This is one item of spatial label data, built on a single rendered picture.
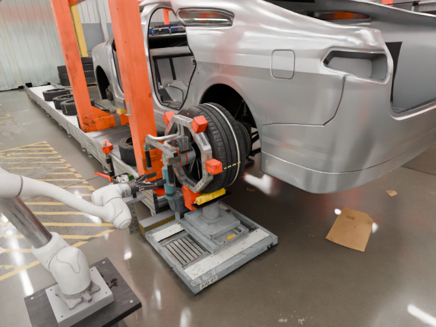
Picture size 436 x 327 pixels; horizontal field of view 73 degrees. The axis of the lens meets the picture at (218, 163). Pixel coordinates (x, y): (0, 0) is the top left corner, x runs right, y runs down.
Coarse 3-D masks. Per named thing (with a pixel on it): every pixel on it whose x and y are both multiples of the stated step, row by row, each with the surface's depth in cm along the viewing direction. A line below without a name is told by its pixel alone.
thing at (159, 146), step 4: (148, 140) 209; (152, 140) 207; (152, 144) 204; (156, 144) 199; (160, 144) 198; (160, 148) 196; (164, 148) 191; (168, 152) 188; (172, 152) 183; (176, 152) 183
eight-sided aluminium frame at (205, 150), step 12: (180, 120) 202; (192, 120) 197; (168, 132) 223; (192, 132) 194; (204, 144) 194; (204, 156) 190; (180, 168) 234; (204, 168) 194; (180, 180) 229; (192, 180) 226; (204, 180) 198
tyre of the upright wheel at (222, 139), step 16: (192, 112) 203; (208, 112) 200; (224, 112) 204; (176, 128) 229; (208, 128) 192; (224, 128) 196; (224, 144) 193; (240, 144) 201; (224, 160) 194; (240, 160) 203; (224, 176) 201; (240, 176) 215; (208, 192) 217
